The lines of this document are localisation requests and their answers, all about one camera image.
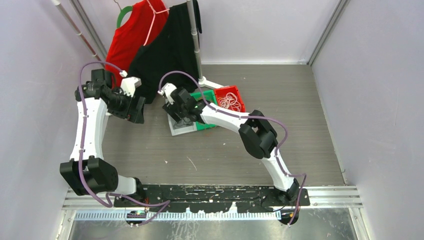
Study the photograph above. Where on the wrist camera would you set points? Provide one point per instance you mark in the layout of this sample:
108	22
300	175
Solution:
129	85
166	92

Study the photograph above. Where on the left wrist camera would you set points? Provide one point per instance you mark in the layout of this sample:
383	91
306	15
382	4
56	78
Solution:
129	85

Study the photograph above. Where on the black t-shirt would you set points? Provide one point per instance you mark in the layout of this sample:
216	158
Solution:
172	50

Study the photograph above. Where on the red plastic bin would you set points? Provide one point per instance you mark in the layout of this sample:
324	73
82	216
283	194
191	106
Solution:
229	97

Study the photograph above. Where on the green plastic bin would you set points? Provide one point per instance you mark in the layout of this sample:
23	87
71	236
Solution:
209	96

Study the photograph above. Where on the pink hanger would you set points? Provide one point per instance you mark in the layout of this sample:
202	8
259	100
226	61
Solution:
153	20

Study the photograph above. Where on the white clothes rack stand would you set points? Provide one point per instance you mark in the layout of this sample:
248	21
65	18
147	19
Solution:
175	78

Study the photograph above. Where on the green hanger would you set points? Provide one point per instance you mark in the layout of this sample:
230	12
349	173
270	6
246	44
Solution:
123	11

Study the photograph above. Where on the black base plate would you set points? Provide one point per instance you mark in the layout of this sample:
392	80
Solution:
217	199

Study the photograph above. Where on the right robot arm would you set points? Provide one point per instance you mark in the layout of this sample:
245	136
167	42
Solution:
257	134

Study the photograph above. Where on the red t-shirt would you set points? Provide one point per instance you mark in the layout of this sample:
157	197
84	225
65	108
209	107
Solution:
132	34

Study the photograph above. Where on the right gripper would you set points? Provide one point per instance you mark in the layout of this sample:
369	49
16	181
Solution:
171	109

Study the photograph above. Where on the red white rod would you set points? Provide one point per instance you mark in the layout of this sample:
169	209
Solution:
75	28

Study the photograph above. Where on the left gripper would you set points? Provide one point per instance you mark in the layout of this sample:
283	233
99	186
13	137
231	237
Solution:
134	115

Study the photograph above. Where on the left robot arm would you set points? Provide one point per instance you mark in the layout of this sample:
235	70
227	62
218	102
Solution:
87	172

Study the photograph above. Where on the grey plastic bin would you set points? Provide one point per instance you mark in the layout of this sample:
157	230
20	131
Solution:
184	126

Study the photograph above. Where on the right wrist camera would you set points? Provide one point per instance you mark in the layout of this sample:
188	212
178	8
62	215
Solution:
166	92

